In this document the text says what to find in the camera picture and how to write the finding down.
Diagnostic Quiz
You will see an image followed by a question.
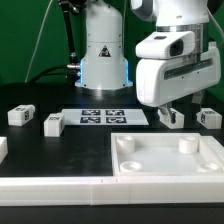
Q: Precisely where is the black cable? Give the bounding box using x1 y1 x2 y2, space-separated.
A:
25 63 82 84

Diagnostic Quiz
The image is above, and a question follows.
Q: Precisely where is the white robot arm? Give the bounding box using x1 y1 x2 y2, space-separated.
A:
131 0 221 128

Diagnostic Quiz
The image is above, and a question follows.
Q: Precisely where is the white sheet with AprilTags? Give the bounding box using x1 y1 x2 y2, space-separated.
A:
62 109 148 125

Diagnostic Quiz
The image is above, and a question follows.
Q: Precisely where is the white obstacle fence wall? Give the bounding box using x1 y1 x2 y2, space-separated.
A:
0 136 224 206

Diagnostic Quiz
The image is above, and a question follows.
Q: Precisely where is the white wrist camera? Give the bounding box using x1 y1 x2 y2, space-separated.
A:
135 31 196 60

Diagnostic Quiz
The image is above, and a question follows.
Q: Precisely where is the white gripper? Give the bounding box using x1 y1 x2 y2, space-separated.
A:
136 46 221 124

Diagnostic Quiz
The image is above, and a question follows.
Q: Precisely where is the white cable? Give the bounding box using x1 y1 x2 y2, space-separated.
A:
24 0 54 83

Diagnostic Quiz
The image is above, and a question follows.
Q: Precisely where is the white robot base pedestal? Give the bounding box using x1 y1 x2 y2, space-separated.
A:
75 0 132 91

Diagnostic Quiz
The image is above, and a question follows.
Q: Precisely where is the white square tabletop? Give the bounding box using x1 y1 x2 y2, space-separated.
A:
111 133 224 176

